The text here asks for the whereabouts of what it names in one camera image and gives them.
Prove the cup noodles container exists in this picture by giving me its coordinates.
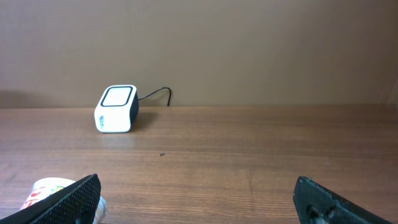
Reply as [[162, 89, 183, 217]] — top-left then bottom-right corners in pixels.
[[20, 177, 108, 224]]

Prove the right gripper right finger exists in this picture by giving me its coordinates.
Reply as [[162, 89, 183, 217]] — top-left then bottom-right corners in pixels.
[[293, 176, 391, 224]]

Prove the scanner cable black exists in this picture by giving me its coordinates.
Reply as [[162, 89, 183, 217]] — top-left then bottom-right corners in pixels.
[[138, 86, 172, 107]]

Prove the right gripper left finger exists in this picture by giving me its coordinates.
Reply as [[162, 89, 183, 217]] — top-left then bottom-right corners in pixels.
[[1, 174, 101, 224]]

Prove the white barcode scanner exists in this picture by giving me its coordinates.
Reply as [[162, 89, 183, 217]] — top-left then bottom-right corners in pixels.
[[94, 85, 139, 133]]

